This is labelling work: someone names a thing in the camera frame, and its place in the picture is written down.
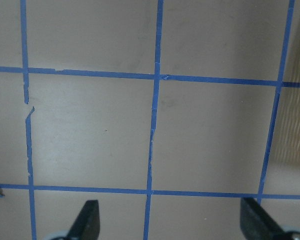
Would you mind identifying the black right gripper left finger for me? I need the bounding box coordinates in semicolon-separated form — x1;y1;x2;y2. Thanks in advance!
65;200;100;240

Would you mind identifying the brown wicker basket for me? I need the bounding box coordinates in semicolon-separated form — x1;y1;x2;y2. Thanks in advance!
270;32;300;167

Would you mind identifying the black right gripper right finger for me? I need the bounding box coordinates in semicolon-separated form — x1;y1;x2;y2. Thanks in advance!
239;197;287;240

